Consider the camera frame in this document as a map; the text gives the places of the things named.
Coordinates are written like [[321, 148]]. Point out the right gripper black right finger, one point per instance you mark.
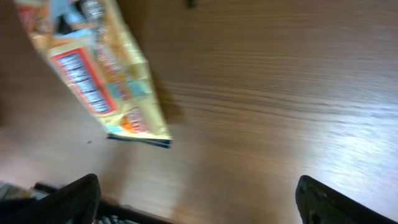
[[318, 203]]

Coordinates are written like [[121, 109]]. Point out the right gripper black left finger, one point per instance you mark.
[[77, 202]]

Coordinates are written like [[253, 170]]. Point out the cream blue snack bag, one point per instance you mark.
[[90, 48]]

